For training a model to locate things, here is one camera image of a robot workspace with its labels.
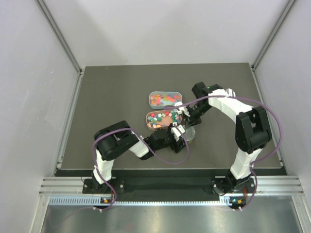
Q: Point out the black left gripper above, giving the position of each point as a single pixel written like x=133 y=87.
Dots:
x=178 y=143

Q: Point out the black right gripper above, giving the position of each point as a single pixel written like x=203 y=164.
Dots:
x=192 y=120

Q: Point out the white round jar lid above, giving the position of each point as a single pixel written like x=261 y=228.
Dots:
x=190 y=129

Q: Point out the pink oval candy box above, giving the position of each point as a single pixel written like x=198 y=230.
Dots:
x=162 y=119

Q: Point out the clear round glass jar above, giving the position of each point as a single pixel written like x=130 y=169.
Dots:
x=189 y=135

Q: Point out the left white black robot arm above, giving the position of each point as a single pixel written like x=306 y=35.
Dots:
x=113 y=141

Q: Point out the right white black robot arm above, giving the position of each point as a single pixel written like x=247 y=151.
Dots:
x=252 y=131

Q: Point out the clear oval gummy box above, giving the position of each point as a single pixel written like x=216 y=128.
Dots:
x=158 y=99

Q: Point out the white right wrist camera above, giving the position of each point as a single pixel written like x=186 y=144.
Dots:
x=180 y=109

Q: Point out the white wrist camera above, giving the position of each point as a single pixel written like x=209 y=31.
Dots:
x=180 y=109
x=178 y=131

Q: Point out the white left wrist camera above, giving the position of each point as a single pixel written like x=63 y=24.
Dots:
x=178 y=131

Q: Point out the right aluminium corner post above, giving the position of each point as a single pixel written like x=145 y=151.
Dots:
x=272 y=35

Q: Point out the aluminium corner post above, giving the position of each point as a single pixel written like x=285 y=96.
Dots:
x=59 y=35
x=272 y=35

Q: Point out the left aluminium corner post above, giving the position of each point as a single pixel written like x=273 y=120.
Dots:
x=59 y=35

